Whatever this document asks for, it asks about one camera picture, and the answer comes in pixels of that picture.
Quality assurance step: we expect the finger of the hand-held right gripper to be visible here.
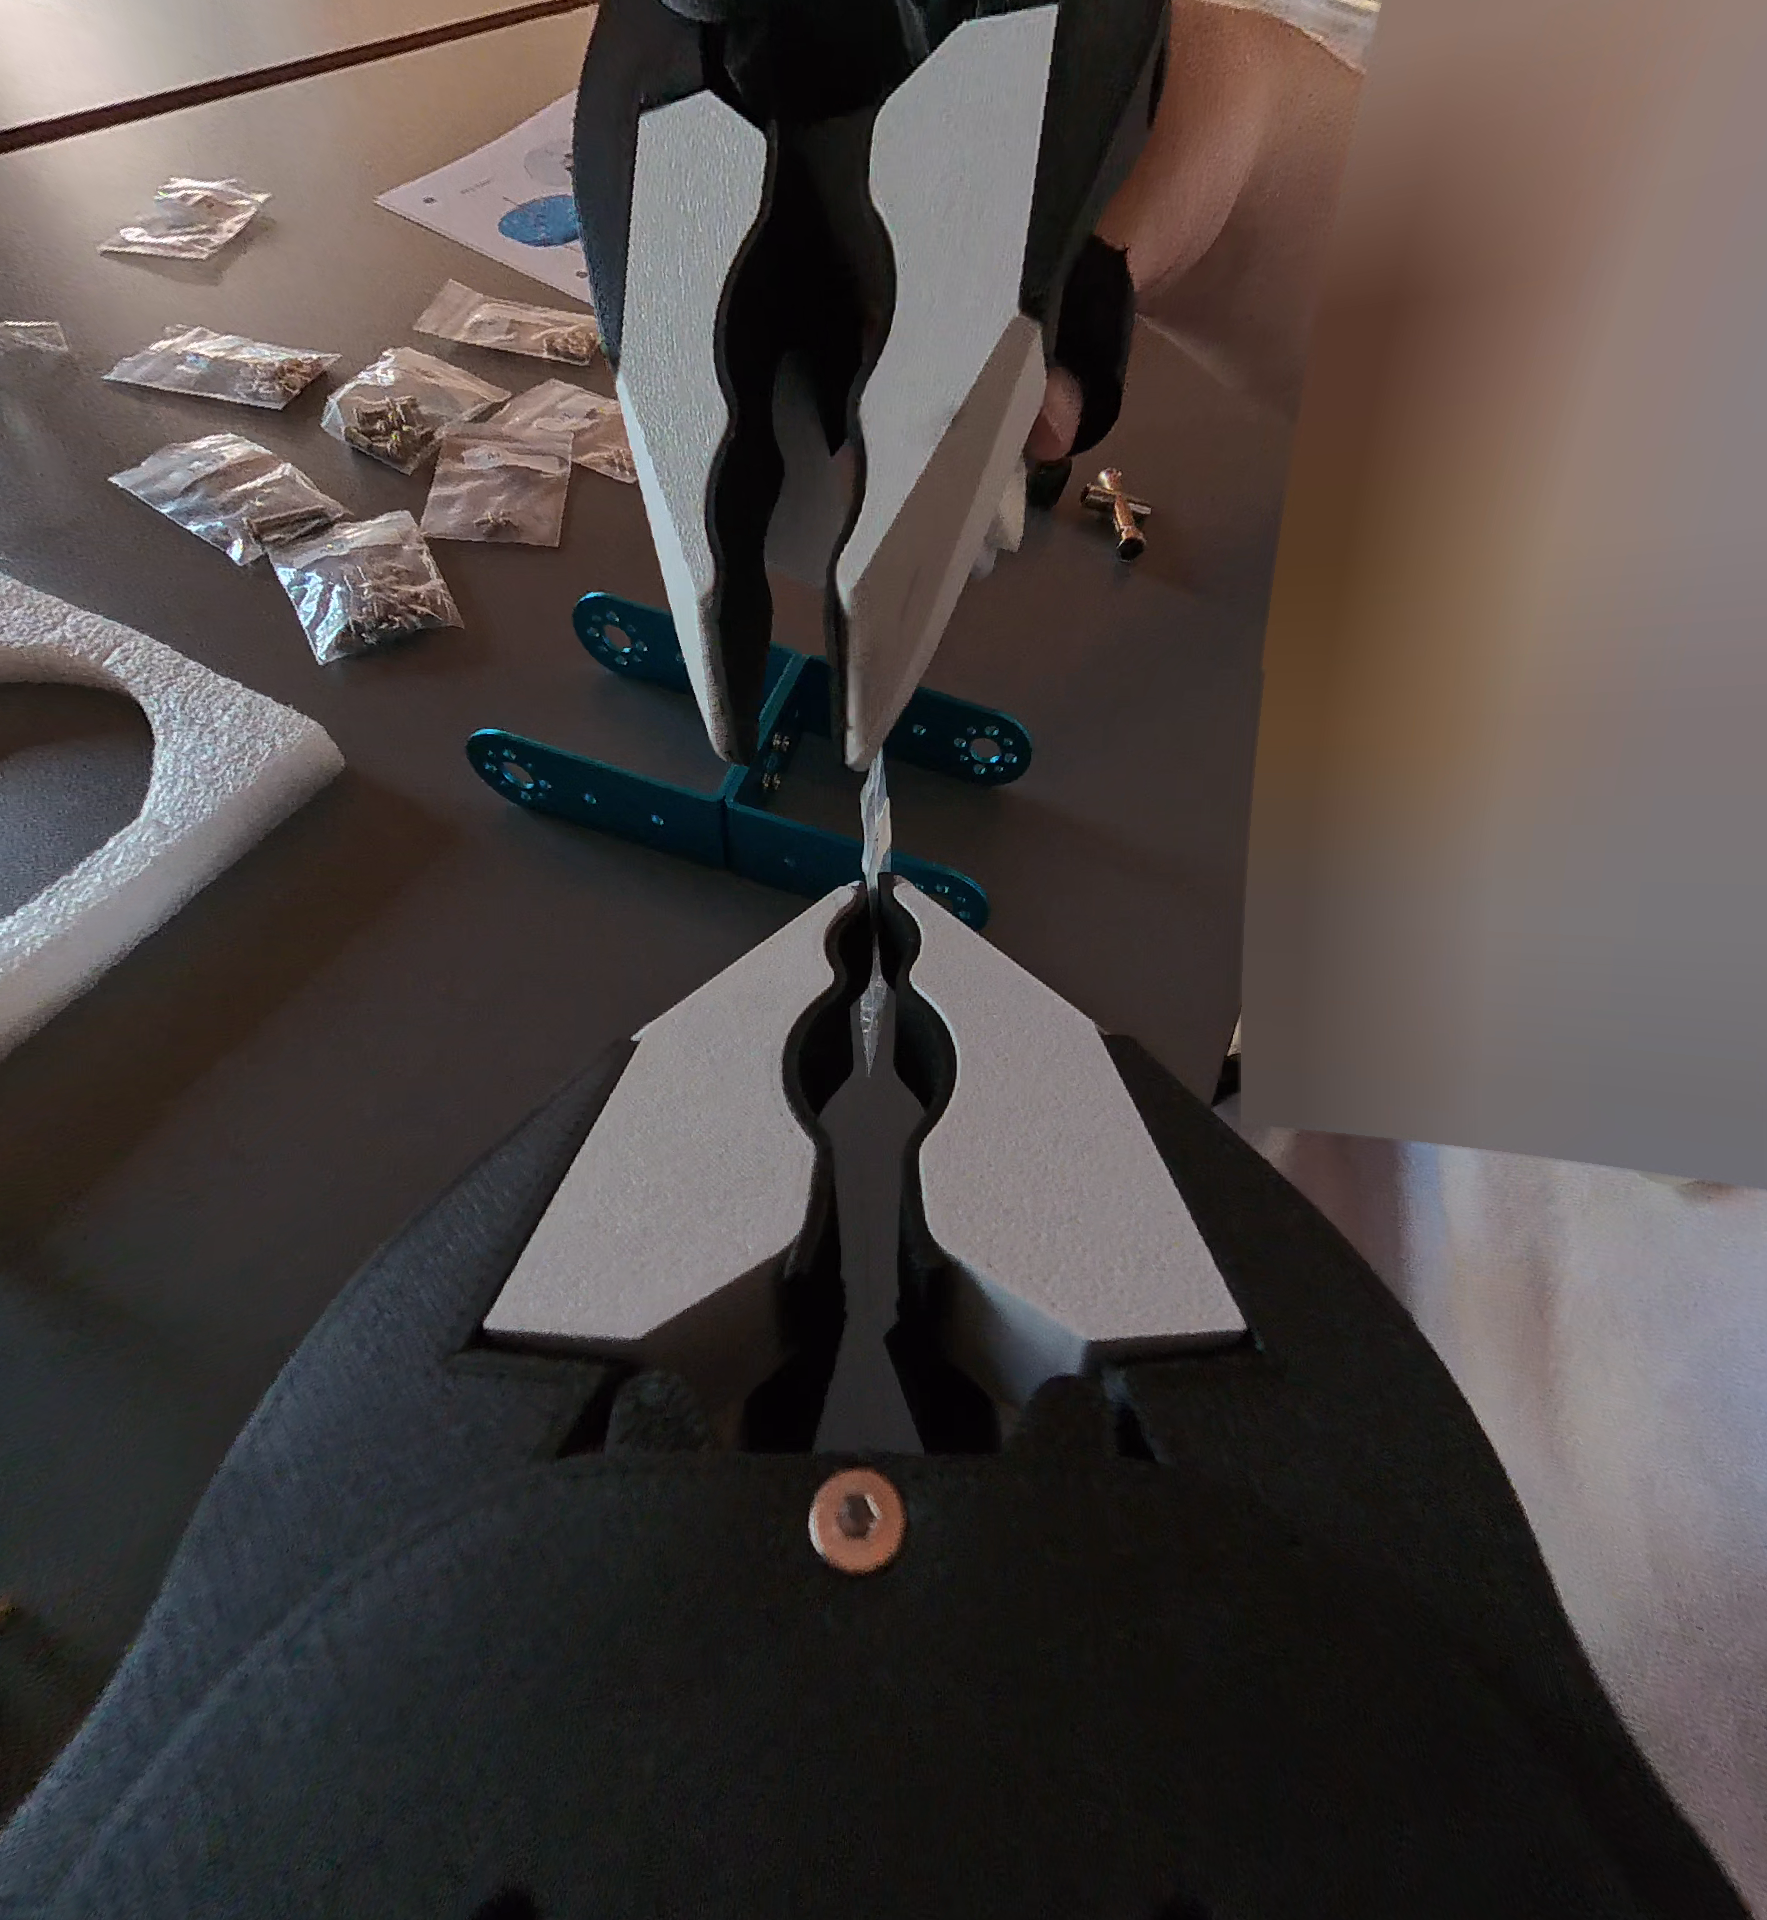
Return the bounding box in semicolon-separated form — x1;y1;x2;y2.
617;91;797;763
821;5;1065;774

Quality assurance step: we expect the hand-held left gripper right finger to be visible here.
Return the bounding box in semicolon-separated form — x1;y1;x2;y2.
883;877;1252;1420

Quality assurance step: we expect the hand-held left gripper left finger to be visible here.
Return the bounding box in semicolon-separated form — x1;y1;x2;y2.
480;882;867;1447

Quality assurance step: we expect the blue metal bracket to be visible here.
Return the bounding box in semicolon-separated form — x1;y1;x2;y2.
467;593;1039;929

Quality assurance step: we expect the small clear zip bag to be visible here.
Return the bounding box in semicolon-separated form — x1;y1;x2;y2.
854;750;900;1082

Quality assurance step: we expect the dark grey desk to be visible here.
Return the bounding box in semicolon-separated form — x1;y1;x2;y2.
0;0;1274;1624

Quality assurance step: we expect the person's right hand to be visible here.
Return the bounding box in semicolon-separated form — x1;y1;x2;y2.
1031;0;1367;467

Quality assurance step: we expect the assembly instruction sheet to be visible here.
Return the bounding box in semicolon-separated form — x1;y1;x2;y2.
377;88;593;293

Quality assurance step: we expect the small metal cross wrench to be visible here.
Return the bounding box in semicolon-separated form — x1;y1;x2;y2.
1078;465;1176;565

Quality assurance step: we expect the cluster of screw packets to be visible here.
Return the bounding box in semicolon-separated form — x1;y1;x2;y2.
99;177;641;666

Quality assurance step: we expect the white foam block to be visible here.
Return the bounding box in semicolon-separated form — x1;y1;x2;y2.
0;553;344;1121

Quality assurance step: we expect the person's white shirt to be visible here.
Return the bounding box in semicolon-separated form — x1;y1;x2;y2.
1243;1122;1767;1920

